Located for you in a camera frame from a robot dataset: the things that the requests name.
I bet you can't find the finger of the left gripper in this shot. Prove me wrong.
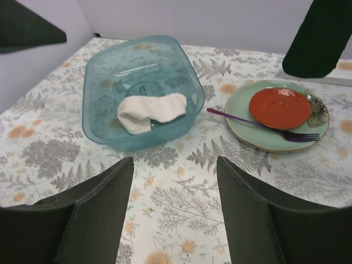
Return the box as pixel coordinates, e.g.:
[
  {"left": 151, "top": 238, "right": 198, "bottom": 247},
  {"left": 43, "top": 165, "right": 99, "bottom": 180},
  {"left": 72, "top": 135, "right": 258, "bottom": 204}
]
[{"left": 1, "top": 1, "right": 67, "bottom": 53}]

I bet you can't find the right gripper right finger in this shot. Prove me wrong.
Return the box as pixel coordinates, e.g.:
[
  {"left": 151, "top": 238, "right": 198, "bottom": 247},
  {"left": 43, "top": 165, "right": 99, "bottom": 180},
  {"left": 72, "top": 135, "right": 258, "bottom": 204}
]
[{"left": 217, "top": 157, "right": 351, "bottom": 263}]

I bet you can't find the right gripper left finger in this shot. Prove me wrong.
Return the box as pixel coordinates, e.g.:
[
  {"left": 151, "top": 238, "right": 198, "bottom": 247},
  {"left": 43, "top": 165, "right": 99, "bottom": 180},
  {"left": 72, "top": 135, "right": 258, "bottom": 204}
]
[{"left": 1, "top": 157, "right": 134, "bottom": 263}]

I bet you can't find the plain white sock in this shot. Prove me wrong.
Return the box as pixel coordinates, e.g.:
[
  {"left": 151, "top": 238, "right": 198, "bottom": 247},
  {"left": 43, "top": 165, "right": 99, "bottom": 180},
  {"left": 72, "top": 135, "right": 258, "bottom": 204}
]
[{"left": 117, "top": 93, "right": 187, "bottom": 135}]

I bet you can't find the purple fork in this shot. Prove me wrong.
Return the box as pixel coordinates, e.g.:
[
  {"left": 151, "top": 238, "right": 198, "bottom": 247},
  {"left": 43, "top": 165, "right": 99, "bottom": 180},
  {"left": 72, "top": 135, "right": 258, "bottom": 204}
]
[{"left": 206, "top": 108, "right": 321, "bottom": 142}]

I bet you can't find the orange saucer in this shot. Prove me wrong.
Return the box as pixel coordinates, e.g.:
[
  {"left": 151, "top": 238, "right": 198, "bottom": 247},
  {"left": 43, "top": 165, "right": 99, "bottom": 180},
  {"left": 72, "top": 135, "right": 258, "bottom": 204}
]
[{"left": 249, "top": 87, "right": 312, "bottom": 130}]

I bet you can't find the light green plate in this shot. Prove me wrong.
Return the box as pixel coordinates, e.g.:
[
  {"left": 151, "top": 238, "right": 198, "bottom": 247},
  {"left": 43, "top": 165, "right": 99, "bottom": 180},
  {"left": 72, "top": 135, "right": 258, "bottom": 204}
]
[{"left": 224, "top": 80, "right": 329, "bottom": 152}]

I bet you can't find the teal plastic basin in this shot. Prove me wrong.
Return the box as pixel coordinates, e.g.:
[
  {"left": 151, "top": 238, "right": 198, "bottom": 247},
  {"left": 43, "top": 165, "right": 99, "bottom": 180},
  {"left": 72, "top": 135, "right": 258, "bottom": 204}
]
[{"left": 82, "top": 35, "right": 205, "bottom": 152}]

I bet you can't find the metal drying stand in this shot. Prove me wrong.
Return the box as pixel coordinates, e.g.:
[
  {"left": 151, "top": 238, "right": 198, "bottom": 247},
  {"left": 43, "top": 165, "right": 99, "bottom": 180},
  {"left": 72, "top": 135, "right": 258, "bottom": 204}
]
[{"left": 276, "top": 70, "right": 351, "bottom": 87}]

